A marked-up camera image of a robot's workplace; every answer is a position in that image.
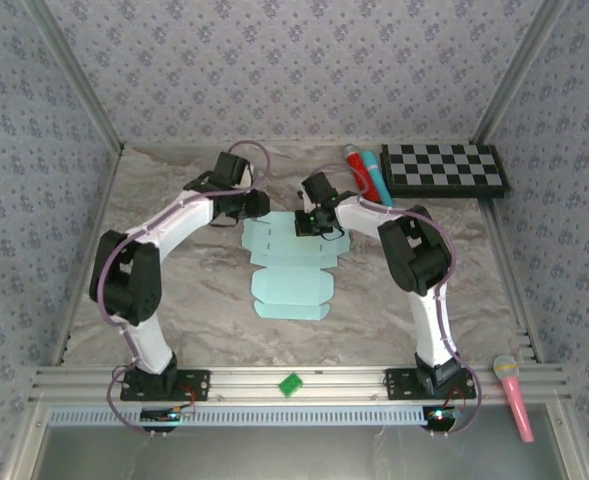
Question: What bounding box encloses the pink toy microphone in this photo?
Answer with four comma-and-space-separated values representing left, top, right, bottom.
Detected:
492, 354, 536, 444

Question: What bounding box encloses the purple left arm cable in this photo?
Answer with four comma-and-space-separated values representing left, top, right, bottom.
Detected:
96, 140, 277, 439

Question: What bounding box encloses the blue toy microphone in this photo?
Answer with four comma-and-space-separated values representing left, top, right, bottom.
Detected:
361, 151, 394, 207

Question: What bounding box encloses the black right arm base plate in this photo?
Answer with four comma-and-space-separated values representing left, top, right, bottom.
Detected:
384, 367, 477, 401

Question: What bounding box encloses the aluminium frame leg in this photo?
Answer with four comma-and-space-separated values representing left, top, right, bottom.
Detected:
546, 402, 589, 480
3, 402, 50, 480

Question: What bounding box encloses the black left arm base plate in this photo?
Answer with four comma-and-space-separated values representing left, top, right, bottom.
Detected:
119, 368, 211, 402

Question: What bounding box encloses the light blue paper box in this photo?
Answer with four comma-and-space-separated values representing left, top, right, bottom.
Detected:
240, 209, 349, 321

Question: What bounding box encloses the red glitter toy microphone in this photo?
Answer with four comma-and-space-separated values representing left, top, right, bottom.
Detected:
343, 144, 383, 204

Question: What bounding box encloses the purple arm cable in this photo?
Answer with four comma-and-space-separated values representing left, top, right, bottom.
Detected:
96, 140, 277, 439
303, 162, 484, 439

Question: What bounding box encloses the green block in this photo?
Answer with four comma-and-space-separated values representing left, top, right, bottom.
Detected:
277, 372, 305, 399

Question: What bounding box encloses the aluminium mounting rail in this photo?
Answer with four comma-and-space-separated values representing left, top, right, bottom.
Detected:
28, 364, 573, 404

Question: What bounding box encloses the grey slotted cable duct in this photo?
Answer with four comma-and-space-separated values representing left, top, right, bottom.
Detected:
47, 405, 438, 427

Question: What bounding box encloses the black white checkerboard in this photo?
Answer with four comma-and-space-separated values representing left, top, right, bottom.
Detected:
378, 143, 511, 200

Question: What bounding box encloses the aluminium frame post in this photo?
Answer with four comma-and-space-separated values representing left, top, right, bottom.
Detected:
23, 0, 126, 154
473, 0, 570, 146

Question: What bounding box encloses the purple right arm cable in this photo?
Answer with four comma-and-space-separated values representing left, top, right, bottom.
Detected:
303, 162, 484, 439

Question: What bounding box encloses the aluminium table side rail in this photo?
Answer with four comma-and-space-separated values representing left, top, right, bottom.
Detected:
51, 144, 125, 366
479, 197, 543, 364

